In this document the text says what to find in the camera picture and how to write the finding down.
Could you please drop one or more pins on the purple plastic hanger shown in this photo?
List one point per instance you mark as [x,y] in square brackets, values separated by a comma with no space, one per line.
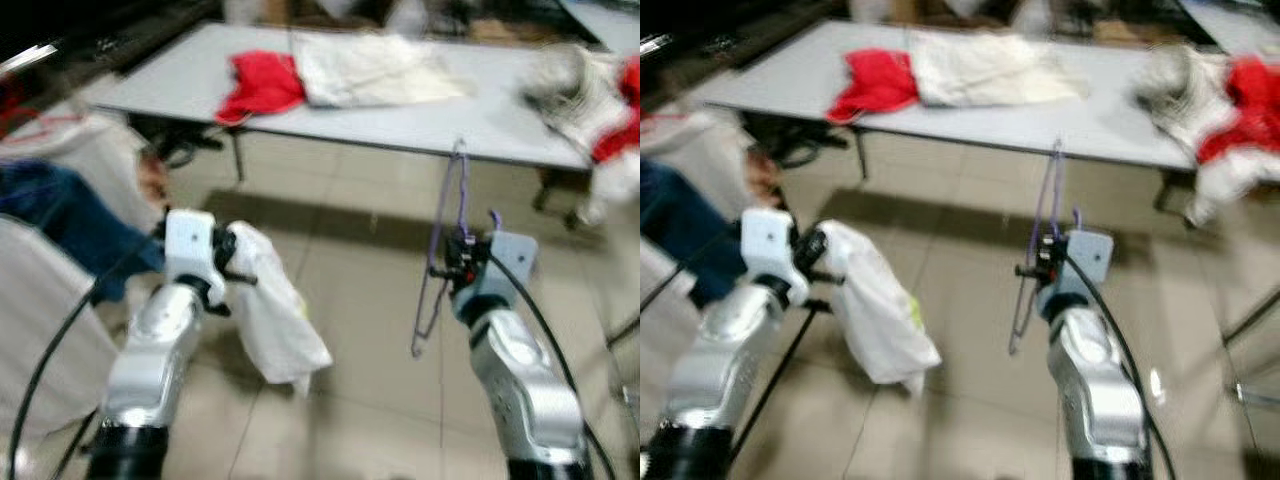
[1057,205]
[463,210]

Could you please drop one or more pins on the white printed T-shirt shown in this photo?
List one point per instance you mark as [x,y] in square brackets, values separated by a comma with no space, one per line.
[275,320]
[880,320]

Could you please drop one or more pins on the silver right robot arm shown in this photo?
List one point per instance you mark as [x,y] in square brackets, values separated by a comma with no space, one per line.
[520,380]
[1095,380]

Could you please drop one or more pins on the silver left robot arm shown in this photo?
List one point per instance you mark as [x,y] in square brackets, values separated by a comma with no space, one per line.
[150,350]
[715,360]

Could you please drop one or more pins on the red plastic hanger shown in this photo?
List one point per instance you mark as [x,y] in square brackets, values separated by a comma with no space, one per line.
[12,100]

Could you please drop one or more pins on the white table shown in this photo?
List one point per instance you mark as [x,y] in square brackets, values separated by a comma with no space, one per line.
[610,20]
[1240,20]
[1000,125]
[400,125]

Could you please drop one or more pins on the red garment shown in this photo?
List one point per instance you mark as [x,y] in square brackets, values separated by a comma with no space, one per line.
[262,88]
[1245,110]
[875,85]
[618,142]

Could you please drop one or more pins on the white denim jeans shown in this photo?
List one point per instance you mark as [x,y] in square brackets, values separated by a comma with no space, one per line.
[1175,90]
[570,90]

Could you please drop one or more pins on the cream folded garment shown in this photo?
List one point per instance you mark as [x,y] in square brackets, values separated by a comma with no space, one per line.
[985,68]
[370,70]

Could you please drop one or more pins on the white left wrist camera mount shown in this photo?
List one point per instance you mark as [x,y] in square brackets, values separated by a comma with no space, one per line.
[768,245]
[188,245]

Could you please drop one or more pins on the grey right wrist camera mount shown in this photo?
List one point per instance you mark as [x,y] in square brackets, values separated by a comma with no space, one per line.
[512,262]
[1088,258]

